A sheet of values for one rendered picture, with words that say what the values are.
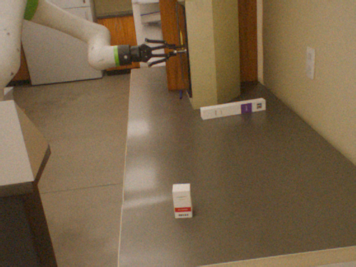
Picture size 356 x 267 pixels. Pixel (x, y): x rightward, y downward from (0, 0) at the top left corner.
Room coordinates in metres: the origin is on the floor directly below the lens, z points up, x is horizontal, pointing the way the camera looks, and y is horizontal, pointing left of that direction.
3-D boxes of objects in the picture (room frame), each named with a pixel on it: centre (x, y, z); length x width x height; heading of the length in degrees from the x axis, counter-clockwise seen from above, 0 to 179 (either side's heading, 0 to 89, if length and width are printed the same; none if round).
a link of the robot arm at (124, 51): (1.83, 0.19, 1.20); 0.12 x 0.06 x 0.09; 3
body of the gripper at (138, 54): (1.84, 0.12, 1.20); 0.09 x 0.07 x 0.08; 93
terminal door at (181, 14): (1.90, -0.08, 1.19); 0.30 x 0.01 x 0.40; 3
